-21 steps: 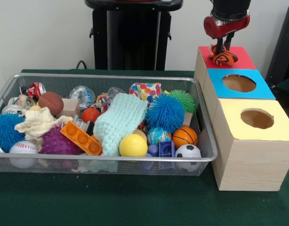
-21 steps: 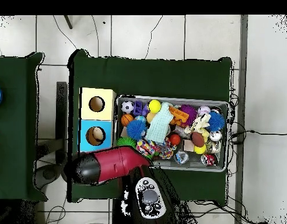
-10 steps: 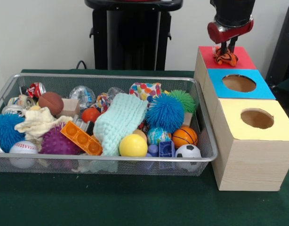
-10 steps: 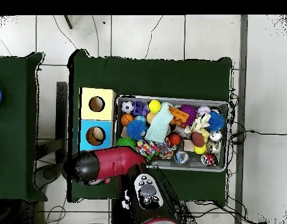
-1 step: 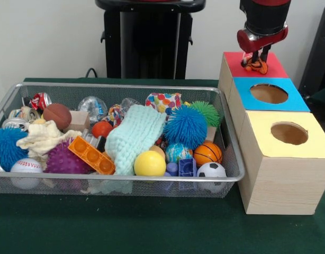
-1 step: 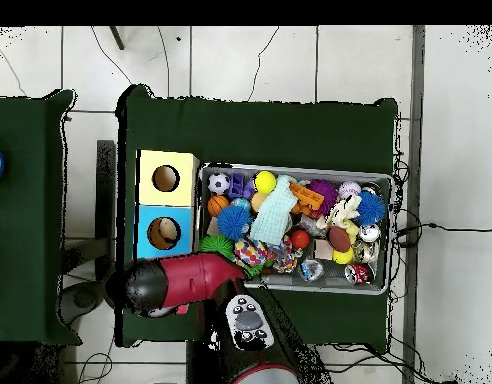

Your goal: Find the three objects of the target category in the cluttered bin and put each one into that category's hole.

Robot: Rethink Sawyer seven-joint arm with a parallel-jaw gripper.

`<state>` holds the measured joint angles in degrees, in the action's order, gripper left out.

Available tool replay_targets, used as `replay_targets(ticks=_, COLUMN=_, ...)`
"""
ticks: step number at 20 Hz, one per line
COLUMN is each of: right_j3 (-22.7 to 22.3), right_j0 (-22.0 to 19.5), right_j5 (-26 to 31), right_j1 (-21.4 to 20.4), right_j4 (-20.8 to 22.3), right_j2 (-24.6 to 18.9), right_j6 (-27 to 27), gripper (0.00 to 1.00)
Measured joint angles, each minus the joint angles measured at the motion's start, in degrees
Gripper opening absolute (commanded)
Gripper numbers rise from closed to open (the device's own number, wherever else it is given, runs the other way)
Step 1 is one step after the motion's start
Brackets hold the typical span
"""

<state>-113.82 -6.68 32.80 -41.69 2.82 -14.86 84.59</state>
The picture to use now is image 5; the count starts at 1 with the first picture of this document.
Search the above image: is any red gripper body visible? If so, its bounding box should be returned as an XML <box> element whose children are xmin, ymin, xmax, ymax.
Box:
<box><xmin>236</xmin><ymin>22</ymin><xmax>289</xmax><ymax>53</ymax></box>

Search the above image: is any orange striped tiger plush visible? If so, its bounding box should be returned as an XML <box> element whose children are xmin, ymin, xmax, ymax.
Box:
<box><xmin>240</xmin><ymin>56</ymin><xmax>269</xmax><ymax>75</ymax></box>

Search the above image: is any green fuzzy ball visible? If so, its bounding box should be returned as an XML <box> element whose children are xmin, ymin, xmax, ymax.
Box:
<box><xmin>190</xmin><ymin>101</ymin><xmax>221</xmax><ymax>130</ymax></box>

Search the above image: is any blue fuzzy ball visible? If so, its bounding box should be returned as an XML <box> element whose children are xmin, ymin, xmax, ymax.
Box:
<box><xmin>164</xmin><ymin>105</ymin><xmax>208</xmax><ymax>151</ymax></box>
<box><xmin>0</xmin><ymin>128</ymin><xmax>29</xmax><ymax>173</ymax></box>

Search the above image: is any mint green knitted cloth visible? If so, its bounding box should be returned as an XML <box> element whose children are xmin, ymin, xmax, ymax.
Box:
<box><xmin>104</xmin><ymin>104</ymin><xmax>167</xmax><ymax>176</ymax></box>

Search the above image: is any wooden box with three holes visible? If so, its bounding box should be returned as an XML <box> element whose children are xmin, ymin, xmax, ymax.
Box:
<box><xmin>218</xmin><ymin>51</ymin><xmax>325</xmax><ymax>215</ymax></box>

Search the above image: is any shallow clear mesh bin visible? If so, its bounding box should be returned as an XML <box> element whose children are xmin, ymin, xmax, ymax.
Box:
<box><xmin>0</xmin><ymin>81</ymin><xmax>246</xmax><ymax>198</ymax></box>

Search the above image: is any black upright panel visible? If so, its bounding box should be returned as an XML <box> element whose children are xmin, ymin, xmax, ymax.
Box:
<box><xmin>297</xmin><ymin>4</ymin><xmax>325</xmax><ymax>93</ymax></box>

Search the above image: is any dark green table cloth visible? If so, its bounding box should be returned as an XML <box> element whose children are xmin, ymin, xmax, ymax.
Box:
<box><xmin>0</xmin><ymin>77</ymin><xmax>325</xmax><ymax>254</ymax></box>
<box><xmin>309</xmin><ymin>84</ymin><xmax>325</xmax><ymax>106</ymax></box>

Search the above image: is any small orange basketball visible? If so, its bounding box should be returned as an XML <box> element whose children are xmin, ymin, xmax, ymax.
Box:
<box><xmin>193</xmin><ymin>142</ymin><xmax>223</xmax><ymax>168</ymax></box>

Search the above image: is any black and white soccer ball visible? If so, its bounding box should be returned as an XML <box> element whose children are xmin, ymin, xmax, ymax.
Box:
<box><xmin>196</xmin><ymin>161</ymin><xmax>228</xmax><ymax>193</ymax></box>

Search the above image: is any multicoloured knotted fabric toy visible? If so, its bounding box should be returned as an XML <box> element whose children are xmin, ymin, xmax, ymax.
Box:
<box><xmin>107</xmin><ymin>104</ymin><xmax>126</xmax><ymax>127</ymax></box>

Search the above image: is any yellow ball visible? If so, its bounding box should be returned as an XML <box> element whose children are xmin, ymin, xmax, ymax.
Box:
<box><xmin>133</xmin><ymin>151</ymin><xmax>167</xmax><ymax>177</ymax></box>

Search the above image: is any orange plastic block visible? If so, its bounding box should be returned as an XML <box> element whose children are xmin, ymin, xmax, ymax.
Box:
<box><xmin>67</xmin><ymin>136</ymin><xmax>116</xmax><ymax>175</ymax></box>

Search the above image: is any brown toy football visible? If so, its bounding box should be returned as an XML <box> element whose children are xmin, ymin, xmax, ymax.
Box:
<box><xmin>42</xmin><ymin>103</ymin><xmax>73</xmax><ymax>131</ymax></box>

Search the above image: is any purple spiky ball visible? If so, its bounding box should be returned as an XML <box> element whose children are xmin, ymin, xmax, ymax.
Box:
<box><xmin>43</xmin><ymin>139</ymin><xmax>92</xmax><ymax>175</ymax></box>

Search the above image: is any white baseball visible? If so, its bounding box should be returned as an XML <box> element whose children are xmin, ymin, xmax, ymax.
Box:
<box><xmin>10</xmin><ymin>158</ymin><xmax>43</xmax><ymax>190</ymax></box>

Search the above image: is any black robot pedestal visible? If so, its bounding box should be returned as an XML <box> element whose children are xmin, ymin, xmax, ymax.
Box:
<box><xmin>95</xmin><ymin>0</ymin><xmax>207</xmax><ymax>79</ymax></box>

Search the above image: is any black cable loop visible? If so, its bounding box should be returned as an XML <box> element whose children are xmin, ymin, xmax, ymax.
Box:
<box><xmin>84</xmin><ymin>67</ymin><xmax>99</xmax><ymax>79</ymax></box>

